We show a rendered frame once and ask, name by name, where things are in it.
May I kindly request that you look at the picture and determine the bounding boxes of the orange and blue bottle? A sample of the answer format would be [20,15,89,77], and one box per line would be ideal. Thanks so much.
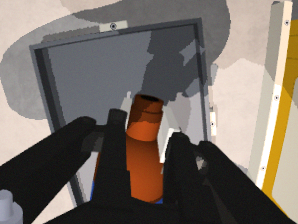
[126,94,164,204]

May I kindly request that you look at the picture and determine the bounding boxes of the yellow-brown crate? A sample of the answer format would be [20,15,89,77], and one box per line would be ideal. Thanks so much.
[261,19,298,224]

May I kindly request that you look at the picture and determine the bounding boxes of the grey rectangular tray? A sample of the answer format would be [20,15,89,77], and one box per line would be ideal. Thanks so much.
[29,18,212,207]

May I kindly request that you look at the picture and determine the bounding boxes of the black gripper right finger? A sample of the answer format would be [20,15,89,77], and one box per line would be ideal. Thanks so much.
[157,106,297,224]

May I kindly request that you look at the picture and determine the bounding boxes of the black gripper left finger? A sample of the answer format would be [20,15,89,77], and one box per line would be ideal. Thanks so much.
[0,97,136,224]

